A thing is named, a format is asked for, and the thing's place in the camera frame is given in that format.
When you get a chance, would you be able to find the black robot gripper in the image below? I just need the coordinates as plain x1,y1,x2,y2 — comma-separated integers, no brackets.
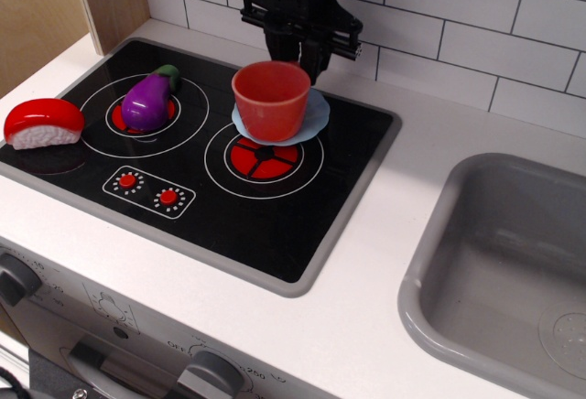
241,0,363,85

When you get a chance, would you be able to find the grey sink basin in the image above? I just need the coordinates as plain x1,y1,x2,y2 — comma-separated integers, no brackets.
397,154,585,398

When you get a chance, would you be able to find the black toy stovetop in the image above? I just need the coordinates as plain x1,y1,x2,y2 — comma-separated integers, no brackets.
1,38,401,297

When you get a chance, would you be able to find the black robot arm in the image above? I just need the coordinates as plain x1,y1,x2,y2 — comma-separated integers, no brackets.
240,0,363,83

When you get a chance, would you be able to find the wooden side panel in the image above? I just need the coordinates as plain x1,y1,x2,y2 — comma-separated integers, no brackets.
1,0,150,94

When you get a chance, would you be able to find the orange plastic cup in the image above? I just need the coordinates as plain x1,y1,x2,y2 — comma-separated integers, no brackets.
232,60,311,142

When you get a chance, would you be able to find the grey right oven knob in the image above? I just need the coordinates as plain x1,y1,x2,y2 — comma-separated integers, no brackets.
177,350,244,399

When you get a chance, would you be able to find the grey oven door handle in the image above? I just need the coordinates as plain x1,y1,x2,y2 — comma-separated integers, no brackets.
66,342,189,398

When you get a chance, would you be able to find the light blue plate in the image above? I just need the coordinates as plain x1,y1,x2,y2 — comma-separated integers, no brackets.
232,89,331,146

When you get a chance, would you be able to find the purple toy eggplant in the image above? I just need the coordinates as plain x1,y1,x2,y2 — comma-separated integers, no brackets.
121,64,180,132

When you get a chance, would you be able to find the grey left oven knob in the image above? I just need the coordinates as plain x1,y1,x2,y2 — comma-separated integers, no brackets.
1,253,42,307

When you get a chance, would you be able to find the grey oven knob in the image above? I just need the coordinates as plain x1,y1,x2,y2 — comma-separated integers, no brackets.
1,253,42,307
177,350,244,399

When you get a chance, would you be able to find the red toy sushi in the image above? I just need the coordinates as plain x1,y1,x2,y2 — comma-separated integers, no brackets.
4,98,85,150

